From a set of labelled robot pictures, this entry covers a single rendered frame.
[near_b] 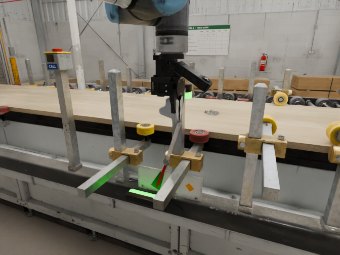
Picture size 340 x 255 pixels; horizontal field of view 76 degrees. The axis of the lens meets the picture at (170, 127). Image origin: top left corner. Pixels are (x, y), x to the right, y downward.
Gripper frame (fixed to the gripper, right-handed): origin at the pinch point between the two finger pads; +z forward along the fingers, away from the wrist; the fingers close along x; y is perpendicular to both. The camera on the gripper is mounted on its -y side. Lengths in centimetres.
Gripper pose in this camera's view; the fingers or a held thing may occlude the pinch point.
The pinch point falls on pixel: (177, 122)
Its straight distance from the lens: 67.5
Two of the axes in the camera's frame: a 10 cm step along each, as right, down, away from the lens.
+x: -3.6, 3.0, -8.8
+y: -9.3, -1.2, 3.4
